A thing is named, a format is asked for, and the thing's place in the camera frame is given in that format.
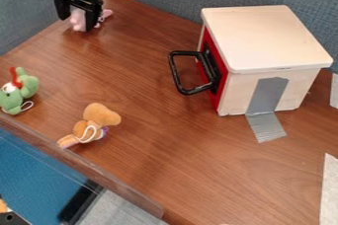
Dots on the orange plush bunny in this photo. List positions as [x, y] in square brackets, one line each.
[99, 115]

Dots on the green plush toy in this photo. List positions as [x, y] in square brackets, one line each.
[17, 92]

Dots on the pink plush bunny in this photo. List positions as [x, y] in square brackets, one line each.
[79, 16]

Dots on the grey tape strip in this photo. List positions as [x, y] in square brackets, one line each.
[266, 104]

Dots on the cabinet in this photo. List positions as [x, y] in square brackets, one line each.
[264, 38]

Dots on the drawer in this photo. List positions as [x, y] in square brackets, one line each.
[218, 71]

